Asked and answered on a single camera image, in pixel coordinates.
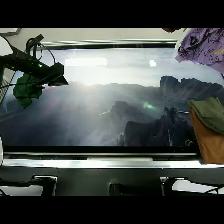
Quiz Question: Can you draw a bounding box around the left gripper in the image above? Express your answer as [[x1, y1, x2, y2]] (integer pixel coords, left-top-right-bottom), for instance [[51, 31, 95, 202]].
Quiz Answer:
[[41, 62, 70, 87]]

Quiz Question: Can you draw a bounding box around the dark green garment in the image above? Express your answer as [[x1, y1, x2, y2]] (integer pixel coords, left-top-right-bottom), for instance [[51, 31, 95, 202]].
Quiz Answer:
[[12, 72, 47, 110]]

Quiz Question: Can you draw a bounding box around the silver frame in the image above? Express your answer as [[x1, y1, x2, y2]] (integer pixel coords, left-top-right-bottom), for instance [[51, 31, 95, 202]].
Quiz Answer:
[[0, 151, 224, 197]]

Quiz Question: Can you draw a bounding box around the black cable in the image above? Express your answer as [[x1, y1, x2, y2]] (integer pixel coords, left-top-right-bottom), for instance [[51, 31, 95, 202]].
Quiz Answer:
[[25, 33, 57, 66]]

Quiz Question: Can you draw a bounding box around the purple printed garment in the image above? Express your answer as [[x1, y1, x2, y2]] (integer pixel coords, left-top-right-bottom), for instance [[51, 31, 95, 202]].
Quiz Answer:
[[175, 28, 224, 75]]

